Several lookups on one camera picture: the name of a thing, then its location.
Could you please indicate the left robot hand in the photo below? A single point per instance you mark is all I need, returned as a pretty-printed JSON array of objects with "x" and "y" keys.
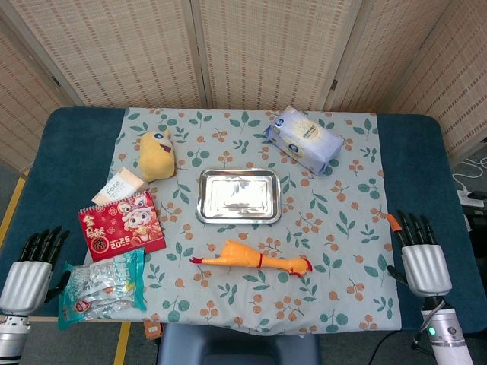
[{"x": 26, "y": 285}]

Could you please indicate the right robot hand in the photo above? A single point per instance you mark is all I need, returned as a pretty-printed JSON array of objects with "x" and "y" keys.
[{"x": 426, "y": 270}]

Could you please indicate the yellow rubber chicken toy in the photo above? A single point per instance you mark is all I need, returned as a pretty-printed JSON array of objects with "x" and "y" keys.
[{"x": 243, "y": 258}]

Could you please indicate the yellow plush toy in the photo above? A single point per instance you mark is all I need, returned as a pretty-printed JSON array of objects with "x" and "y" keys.
[{"x": 156, "y": 156}]

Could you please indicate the rectangular steel tray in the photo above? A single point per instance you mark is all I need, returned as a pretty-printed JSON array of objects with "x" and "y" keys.
[{"x": 239, "y": 195}]

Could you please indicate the teal snack bag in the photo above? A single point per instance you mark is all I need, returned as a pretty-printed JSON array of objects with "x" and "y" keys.
[{"x": 102, "y": 285}]

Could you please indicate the white power strip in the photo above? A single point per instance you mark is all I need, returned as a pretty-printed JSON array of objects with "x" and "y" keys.
[{"x": 472, "y": 199}]

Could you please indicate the floral print tablecloth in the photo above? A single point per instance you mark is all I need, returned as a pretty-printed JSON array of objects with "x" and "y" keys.
[{"x": 323, "y": 235}]

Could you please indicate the red 2026 desk calendar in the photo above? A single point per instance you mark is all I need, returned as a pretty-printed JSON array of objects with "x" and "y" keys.
[{"x": 121, "y": 228}]

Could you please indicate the orange tag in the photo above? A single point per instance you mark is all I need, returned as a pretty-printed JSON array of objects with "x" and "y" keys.
[{"x": 153, "y": 331}]

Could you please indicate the beige Face box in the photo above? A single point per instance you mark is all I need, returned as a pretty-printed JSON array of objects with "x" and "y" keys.
[{"x": 119, "y": 188}]

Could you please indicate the teal table cover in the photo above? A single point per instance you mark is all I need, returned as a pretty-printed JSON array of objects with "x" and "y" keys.
[{"x": 68, "y": 152}]

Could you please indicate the blue white tissue pack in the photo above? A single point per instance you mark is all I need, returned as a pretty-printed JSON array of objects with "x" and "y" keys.
[{"x": 304, "y": 140}]

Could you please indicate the metal screen hinge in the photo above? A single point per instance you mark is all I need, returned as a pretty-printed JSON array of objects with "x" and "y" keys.
[
  {"x": 56, "y": 80},
  {"x": 333, "y": 84}
]

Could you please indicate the dark blue seat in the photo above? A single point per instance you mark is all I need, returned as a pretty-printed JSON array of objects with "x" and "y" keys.
[{"x": 228, "y": 346}]

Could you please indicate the bamboo folding screen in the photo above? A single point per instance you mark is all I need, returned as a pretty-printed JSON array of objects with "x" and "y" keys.
[{"x": 133, "y": 49}]

